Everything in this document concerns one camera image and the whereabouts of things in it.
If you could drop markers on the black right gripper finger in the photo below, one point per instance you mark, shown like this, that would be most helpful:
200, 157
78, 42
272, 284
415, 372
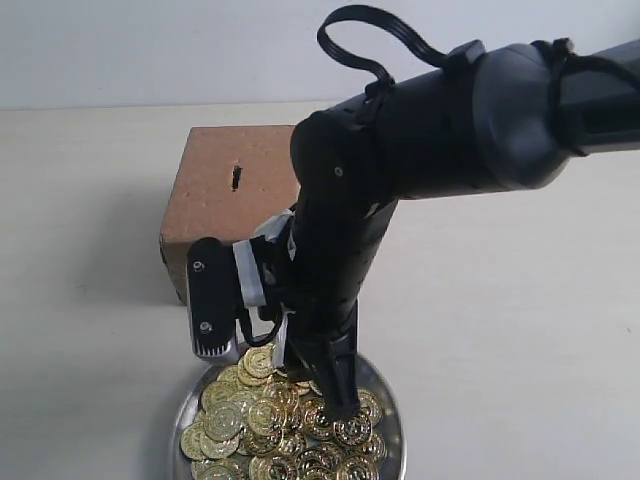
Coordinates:
326, 356

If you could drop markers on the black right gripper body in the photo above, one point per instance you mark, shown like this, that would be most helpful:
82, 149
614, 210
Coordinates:
317, 264

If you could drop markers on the round steel plate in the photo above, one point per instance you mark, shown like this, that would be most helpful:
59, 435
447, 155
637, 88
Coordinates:
391, 428

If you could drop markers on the cardboard box with slot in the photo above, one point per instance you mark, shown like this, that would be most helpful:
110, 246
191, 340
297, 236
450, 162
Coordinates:
230, 180

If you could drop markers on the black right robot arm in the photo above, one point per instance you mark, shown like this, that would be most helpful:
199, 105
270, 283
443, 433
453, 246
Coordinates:
509, 122

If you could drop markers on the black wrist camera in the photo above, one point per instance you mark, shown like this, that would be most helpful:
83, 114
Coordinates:
214, 301

